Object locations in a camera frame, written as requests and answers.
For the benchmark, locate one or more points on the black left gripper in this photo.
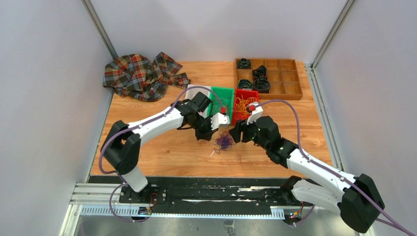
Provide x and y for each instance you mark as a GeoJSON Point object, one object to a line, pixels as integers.
{"type": "Point", "coordinates": [207, 135]}

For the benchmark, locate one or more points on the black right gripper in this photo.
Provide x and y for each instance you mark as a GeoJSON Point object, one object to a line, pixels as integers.
{"type": "Point", "coordinates": [240, 126]}

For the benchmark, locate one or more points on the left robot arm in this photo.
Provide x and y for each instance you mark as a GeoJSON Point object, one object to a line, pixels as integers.
{"type": "Point", "coordinates": [122, 145]}

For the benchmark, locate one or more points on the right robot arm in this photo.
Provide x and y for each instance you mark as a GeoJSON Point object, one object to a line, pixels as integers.
{"type": "Point", "coordinates": [355, 198]}

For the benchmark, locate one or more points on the red plastic bin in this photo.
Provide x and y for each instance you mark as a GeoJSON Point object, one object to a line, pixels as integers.
{"type": "Point", "coordinates": [242, 99]}

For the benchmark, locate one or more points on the green plastic bin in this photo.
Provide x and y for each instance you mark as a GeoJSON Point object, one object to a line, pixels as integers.
{"type": "Point", "coordinates": [226, 96]}

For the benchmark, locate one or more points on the wooden compartment tray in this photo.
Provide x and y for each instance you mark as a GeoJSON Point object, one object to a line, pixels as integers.
{"type": "Point", "coordinates": [271, 78]}

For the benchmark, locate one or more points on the plaid flannel shirt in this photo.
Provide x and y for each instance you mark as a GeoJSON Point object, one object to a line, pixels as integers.
{"type": "Point", "coordinates": [146, 80]}

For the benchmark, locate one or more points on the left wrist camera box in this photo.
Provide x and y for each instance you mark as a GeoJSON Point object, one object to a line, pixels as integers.
{"type": "Point", "coordinates": [219, 120]}

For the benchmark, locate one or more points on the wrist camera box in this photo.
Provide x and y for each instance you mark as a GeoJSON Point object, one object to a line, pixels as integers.
{"type": "Point", "coordinates": [255, 110]}
{"type": "Point", "coordinates": [219, 120]}

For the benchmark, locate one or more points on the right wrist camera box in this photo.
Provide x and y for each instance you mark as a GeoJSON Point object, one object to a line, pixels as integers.
{"type": "Point", "coordinates": [255, 110]}

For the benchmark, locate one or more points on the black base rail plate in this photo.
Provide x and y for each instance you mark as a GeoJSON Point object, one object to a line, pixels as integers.
{"type": "Point", "coordinates": [208, 196]}

